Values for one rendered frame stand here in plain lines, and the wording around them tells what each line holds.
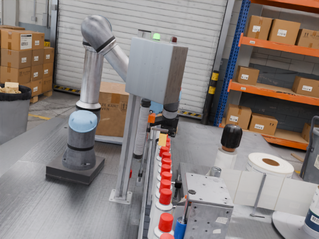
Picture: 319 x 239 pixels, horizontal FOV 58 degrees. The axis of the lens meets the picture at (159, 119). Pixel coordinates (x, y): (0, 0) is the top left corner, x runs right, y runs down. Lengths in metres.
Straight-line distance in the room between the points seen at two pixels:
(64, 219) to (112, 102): 0.81
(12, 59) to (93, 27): 3.52
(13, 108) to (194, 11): 3.35
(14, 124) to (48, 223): 2.55
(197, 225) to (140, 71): 0.51
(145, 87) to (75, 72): 4.98
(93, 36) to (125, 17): 4.33
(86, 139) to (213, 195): 0.69
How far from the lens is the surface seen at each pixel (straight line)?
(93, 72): 1.34
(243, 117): 4.89
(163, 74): 0.91
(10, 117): 3.54
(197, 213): 0.74
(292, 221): 1.30
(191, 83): 5.38
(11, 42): 4.65
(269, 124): 4.97
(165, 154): 1.06
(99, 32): 1.19
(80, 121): 1.25
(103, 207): 1.18
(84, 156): 1.31
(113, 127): 1.76
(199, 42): 5.31
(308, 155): 3.44
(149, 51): 0.95
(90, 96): 1.37
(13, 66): 4.68
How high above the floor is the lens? 1.51
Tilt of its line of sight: 17 degrees down
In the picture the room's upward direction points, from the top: 10 degrees clockwise
